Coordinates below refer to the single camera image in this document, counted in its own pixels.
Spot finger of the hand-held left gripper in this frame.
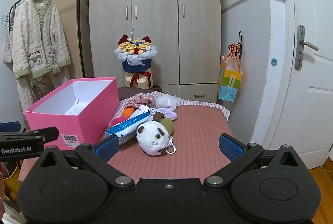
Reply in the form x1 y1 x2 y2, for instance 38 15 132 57
0 122 22 133
25 127 59 143

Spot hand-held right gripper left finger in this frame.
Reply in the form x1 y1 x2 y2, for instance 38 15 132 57
34 135 136 189

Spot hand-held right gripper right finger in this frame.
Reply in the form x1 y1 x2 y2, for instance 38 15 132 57
203 133 299 188

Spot blue wet wipes pack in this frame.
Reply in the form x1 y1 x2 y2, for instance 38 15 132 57
105 110 153 147

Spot red strawberry plush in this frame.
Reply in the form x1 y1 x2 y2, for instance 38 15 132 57
111 115 126 128

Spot pink cardboard box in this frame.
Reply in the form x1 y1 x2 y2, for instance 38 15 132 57
24 77 120 154

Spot white panda plush keychain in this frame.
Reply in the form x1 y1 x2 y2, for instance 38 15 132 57
136 121 177 156

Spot white tissue pack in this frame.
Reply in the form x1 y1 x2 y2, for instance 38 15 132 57
134 104 152 120

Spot pink floral scrunchie cloth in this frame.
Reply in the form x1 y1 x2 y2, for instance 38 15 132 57
124 94 157 110

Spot green plush toy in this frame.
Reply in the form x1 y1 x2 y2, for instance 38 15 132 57
152 112 175 134

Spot purple plush toy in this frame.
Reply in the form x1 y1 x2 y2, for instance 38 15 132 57
149 107 178 121

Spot white fluffy plush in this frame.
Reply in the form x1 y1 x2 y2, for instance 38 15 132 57
155 95 177 109

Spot yellow rubber boots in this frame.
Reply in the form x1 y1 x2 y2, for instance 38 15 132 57
2 162 21 189

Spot white paper slip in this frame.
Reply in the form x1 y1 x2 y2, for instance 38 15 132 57
65 99 86 116

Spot colourful paper gift bag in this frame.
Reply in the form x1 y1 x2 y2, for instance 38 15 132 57
218 43 244 103

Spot beige tote bag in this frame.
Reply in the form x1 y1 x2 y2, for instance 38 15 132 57
2 30 14 64

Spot white door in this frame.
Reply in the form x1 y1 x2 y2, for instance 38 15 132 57
263 0 333 170

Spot flower bouquet with blue wrap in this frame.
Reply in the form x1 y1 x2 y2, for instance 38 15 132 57
113 31 159 89

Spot cream and green fluffy cardigan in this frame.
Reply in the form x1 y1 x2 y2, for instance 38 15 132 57
12 0 71 110

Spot black metal clothes rack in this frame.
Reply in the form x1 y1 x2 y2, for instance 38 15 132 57
9 0 86 79

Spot light wooden wardrobe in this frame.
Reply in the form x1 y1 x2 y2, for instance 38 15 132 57
87 0 222 103

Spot silver door handle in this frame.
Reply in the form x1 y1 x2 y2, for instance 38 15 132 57
295 24 319 70

